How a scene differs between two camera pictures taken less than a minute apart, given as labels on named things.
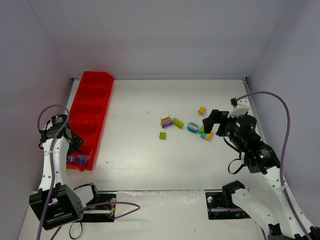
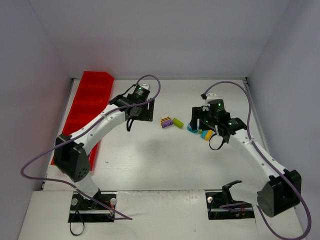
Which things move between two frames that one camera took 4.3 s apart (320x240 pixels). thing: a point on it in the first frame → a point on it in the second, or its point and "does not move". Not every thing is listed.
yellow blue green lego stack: [206, 136] does not move
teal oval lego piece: [193, 127] does not move
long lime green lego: [177, 123] does not move
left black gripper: [75, 142] → [146, 110]
